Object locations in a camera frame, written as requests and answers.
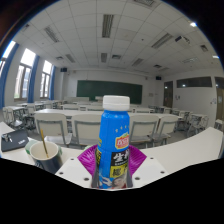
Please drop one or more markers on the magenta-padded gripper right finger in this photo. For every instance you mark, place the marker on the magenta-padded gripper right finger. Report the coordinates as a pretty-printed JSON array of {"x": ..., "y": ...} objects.
[{"x": 148, "y": 170}]

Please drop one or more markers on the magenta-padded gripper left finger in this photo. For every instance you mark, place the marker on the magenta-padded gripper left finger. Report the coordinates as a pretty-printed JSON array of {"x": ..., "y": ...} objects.
[{"x": 71, "y": 170}]

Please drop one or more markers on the blue white-capped drink bottle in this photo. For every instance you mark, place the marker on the blue white-capped drink bottle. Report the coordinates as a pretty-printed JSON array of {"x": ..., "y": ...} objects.
[{"x": 112, "y": 140}]

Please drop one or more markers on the dark blue paper cup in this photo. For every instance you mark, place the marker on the dark blue paper cup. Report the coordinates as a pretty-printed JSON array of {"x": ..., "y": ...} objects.
[{"x": 50, "y": 165}]

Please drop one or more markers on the wooden stir stick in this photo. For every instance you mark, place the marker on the wooden stir stick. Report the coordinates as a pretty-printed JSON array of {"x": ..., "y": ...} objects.
[{"x": 44, "y": 143}]

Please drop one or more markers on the group of classroom chairs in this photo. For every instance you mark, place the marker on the group of classroom chairs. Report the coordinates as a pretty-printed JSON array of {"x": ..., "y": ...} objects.
[{"x": 51, "y": 125}]

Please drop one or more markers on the group of classroom desks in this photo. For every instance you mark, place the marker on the group of classroom desks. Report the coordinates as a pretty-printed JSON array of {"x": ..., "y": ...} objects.
[{"x": 66, "y": 112}]

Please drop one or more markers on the black mouse pad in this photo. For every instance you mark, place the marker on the black mouse pad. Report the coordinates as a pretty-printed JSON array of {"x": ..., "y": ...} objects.
[{"x": 16, "y": 136}]

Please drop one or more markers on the bunch of keys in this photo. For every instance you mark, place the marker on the bunch of keys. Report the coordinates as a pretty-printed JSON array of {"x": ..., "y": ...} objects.
[{"x": 6, "y": 137}]

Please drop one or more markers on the brown wooden door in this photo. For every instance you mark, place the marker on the brown wooden door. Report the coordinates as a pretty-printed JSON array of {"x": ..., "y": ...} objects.
[
  {"x": 220, "y": 100},
  {"x": 168, "y": 95}
]

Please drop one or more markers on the dark green chalkboard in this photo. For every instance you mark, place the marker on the dark green chalkboard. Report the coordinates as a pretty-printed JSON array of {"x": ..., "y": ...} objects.
[{"x": 110, "y": 91}]

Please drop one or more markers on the large window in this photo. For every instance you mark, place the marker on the large window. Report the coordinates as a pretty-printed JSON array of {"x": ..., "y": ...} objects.
[
  {"x": 45, "y": 81},
  {"x": 6, "y": 53},
  {"x": 22, "y": 80}
]

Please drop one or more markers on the group of ceiling lights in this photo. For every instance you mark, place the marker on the group of ceiling lights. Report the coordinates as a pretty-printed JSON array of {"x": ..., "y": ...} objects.
[{"x": 107, "y": 25}]

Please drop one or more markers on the black wall speaker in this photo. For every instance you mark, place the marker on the black wall speaker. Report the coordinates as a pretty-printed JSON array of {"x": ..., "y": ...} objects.
[
  {"x": 158, "y": 78},
  {"x": 64, "y": 69}
]

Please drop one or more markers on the dark high wall window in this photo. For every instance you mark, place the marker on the dark high wall window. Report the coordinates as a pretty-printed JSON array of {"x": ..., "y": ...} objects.
[{"x": 194, "y": 82}]

